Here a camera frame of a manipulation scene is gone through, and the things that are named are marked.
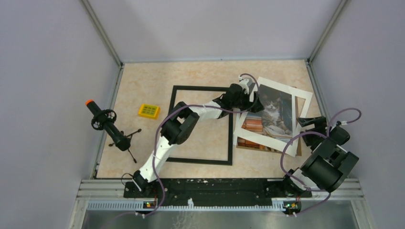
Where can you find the yellow small tray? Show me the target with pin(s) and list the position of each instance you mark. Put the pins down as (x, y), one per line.
(149, 111)

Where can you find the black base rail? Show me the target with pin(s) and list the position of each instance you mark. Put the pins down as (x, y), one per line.
(214, 192)

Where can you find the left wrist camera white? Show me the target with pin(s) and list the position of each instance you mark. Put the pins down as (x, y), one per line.
(249, 86)

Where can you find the white photo mat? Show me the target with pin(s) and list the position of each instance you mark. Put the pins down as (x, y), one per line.
(245, 139)

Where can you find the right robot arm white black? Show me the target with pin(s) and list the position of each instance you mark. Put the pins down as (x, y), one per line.
(329, 163)

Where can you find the cat photo print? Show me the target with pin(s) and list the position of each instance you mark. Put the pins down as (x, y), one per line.
(276, 119)

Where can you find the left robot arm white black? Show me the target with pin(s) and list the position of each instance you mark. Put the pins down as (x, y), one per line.
(177, 127)

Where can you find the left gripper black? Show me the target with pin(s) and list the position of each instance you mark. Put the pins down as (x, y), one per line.
(246, 97)

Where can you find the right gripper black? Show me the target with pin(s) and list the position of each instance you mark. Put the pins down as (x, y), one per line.
(320, 123)

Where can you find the black picture frame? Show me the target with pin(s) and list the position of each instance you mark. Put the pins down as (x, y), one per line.
(229, 160)

